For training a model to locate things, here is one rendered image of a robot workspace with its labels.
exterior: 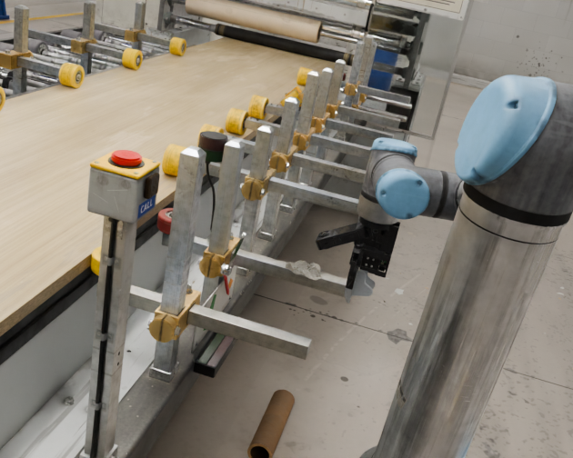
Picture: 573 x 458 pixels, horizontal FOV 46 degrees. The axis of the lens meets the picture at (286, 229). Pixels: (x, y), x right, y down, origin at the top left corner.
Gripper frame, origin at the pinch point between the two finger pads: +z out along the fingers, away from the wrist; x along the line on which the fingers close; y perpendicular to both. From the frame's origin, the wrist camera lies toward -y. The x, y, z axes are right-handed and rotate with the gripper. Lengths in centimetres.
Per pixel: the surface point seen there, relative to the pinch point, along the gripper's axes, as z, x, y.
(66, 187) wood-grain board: -7, -1, -69
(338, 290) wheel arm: -1.7, -1.5, -1.8
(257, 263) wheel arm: -2.4, -1.5, -20.8
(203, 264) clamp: -2.2, -8.5, -31.2
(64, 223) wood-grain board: -7, -17, -60
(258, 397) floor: 83, 62, -25
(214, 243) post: -6.4, -5.8, -30.3
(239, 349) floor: 83, 88, -40
